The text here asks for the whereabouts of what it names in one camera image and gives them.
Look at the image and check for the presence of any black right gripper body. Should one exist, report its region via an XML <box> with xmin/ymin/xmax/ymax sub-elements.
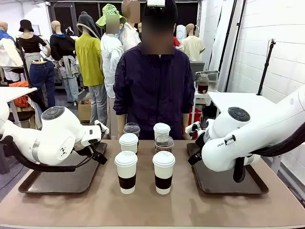
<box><xmin>195</xmin><ymin>132</ymin><xmax>209</xmax><ymax>150</ymax></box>

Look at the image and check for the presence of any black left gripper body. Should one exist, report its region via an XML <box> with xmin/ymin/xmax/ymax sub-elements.
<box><xmin>76</xmin><ymin>141</ymin><xmax>103</xmax><ymax>156</ymax></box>

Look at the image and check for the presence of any white paper cup black sleeve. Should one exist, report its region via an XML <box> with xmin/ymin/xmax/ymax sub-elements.
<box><xmin>152</xmin><ymin>150</ymin><xmax>176</xmax><ymax>196</ymax></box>
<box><xmin>114</xmin><ymin>150</ymin><xmax>139</xmax><ymax>195</ymax></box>
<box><xmin>153</xmin><ymin>122</ymin><xmax>172</xmax><ymax>140</ymax></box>
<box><xmin>118</xmin><ymin>133</ymin><xmax>139</xmax><ymax>155</ymax></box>

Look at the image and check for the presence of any clear plastic iced tea cup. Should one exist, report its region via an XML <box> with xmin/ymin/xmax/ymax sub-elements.
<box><xmin>154</xmin><ymin>134</ymin><xmax>175</xmax><ymax>155</ymax></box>
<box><xmin>122</xmin><ymin>122</ymin><xmax>141</xmax><ymax>153</ymax></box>

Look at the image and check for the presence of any person's right forearm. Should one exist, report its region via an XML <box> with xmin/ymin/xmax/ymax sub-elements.
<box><xmin>116</xmin><ymin>114</ymin><xmax>127</xmax><ymax>140</ymax></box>

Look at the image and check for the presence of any person's left forearm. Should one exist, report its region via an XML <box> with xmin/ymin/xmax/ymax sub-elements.
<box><xmin>182</xmin><ymin>113</ymin><xmax>192</xmax><ymax>141</ymax></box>

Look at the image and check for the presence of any dark brown plastic tray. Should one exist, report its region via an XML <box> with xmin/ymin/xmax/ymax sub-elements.
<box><xmin>18</xmin><ymin>142</ymin><xmax>108</xmax><ymax>194</ymax></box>
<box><xmin>186</xmin><ymin>142</ymin><xmax>270</xmax><ymax>196</ymax></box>

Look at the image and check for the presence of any metal tray bin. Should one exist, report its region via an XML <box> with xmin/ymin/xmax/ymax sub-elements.
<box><xmin>194</xmin><ymin>70</ymin><xmax>219</xmax><ymax>83</ymax></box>

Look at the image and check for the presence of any red bag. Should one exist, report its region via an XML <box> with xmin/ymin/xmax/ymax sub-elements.
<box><xmin>181</xmin><ymin>107</ymin><xmax>202</xmax><ymax>140</ymax></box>

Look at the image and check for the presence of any cardboard box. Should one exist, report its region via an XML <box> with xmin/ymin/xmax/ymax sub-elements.
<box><xmin>77</xmin><ymin>97</ymin><xmax>92</xmax><ymax>124</ymax></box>

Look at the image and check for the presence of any small white side table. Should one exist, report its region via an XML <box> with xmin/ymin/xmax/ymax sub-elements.
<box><xmin>192</xmin><ymin>90</ymin><xmax>219</xmax><ymax>125</ymax></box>

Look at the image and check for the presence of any glass jar dark liquid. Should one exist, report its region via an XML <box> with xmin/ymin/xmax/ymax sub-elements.
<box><xmin>197</xmin><ymin>74</ymin><xmax>210</xmax><ymax>94</ymax></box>

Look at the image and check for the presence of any person in navy jacket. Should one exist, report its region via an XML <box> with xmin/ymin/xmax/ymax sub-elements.
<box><xmin>112</xmin><ymin>0</ymin><xmax>196</xmax><ymax>141</ymax></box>

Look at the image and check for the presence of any grey box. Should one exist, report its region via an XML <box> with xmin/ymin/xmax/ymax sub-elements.
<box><xmin>189</xmin><ymin>61</ymin><xmax>205</xmax><ymax>81</ymax></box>

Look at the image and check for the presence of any orange cloth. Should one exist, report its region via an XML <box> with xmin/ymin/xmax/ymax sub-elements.
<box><xmin>9</xmin><ymin>81</ymin><xmax>30</xmax><ymax>108</ymax></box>

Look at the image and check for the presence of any blue jeans display torso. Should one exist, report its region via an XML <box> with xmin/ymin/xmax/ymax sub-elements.
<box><xmin>30</xmin><ymin>58</ymin><xmax>56</xmax><ymax>108</ymax></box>

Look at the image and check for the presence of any mannequin yellow shirt grey hood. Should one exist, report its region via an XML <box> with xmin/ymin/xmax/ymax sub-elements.
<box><xmin>75</xmin><ymin>11</ymin><xmax>108</xmax><ymax>126</ymax></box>

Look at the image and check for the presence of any figure green hat white coat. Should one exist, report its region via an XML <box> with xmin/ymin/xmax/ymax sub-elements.
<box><xmin>95</xmin><ymin>3</ymin><xmax>127</xmax><ymax>140</ymax></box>

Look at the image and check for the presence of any black tripod stand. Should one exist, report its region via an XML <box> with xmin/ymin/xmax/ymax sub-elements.
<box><xmin>256</xmin><ymin>39</ymin><xmax>277</xmax><ymax>96</ymax></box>

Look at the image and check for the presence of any white desk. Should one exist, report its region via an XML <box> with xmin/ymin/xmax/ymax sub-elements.
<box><xmin>0</xmin><ymin>86</ymin><xmax>38</xmax><ymax>125</ymax></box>

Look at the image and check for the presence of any mannequin cream shirt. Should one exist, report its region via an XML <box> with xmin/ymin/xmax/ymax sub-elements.
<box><xmin>182</xmin><ymin>23</ymin><xmax>206</xmax><ymax>62</ymax></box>

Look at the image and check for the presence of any red garment figure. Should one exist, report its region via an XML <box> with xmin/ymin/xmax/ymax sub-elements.
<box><xmin>173</xmin><ymin>36</ymin><xmax>185</xmax><ymax>52</ymax></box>

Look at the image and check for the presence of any mannequin black hoodie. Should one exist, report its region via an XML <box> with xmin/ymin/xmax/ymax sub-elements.
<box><xmin>49</xmin><ymin>20</ymin><xmax>81</xmax><ymax>104</ymax></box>

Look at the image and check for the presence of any white oval object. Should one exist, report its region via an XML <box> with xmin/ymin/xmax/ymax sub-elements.
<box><xmin>176</xmin><ymin>24</ymin><xmax>188</xmax><ymax>40</ymax></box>

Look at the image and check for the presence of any mannequin black hat black top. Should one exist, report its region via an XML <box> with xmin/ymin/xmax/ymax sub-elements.
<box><xmin>16</xmin><ymin>19</ymin><xmax>52</xmax><ymax>72</ymax></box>

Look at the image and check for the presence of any mannequin white shirt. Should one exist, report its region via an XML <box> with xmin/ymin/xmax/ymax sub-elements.
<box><xmin>120</xmin><ymin>0</ymin><xmax>142</xmax><ymax>52</ymax></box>

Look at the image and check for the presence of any mannequin white blue jacket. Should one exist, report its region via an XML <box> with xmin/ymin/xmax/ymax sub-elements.
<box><xmin>0</xmin><ymin>21</ymin><xmax>24</xmax><ymax>83</ymax></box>

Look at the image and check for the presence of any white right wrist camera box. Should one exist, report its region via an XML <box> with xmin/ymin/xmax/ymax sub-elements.
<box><xmin>185</xmin><ymin>121</ymin><xmax>203</xmax><ymax>138</ymax></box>

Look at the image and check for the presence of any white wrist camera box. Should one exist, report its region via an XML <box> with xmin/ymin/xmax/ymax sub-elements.
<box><xmin>94</xmin><ymin>120</ymin><xmax>110</xmax><ymax>135</ymax></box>
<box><xmin>185</xmin><ymin>121</ymin><xmax>203</xmax><ymax>138</ymax></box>

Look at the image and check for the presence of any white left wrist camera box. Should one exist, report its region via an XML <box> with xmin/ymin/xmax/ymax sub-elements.
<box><xmin>94</xmin><ymin>120</ymin><xmax>110</xmax><ymax>135</ymax></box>

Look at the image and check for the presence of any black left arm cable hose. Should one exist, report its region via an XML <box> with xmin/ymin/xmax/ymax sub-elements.
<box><xmin>0</xmin><ymin>135</ymin><xmax>96</xmax><ymax>173</ymax></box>

